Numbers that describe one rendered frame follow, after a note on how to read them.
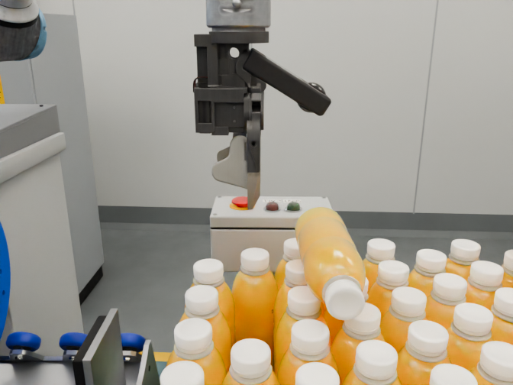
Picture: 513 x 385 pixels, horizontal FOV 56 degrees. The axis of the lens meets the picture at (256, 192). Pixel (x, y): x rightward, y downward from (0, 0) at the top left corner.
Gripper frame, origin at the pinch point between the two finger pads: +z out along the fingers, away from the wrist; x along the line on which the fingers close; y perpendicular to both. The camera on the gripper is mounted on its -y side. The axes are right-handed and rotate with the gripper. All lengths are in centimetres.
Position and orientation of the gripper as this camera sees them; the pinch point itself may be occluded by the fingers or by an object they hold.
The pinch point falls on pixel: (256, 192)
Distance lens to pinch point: 62.7
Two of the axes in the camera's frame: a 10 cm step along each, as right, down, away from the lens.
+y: -10.0, -0.1, 0.2
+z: 0.0, 9.5, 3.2
